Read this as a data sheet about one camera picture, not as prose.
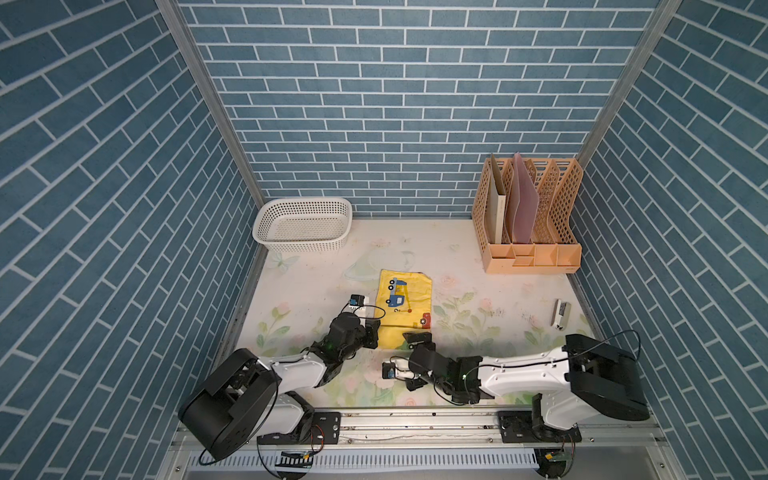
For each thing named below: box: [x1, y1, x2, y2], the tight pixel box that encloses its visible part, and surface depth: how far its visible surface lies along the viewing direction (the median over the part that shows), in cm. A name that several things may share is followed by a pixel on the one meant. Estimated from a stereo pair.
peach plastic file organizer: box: [471, 158, 583, 274], surface depth 107 cm
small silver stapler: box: [550, 299, 572, 331], surface depth 94 cm
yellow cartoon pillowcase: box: [374, 269, 433, 349], surface depth 98 cm
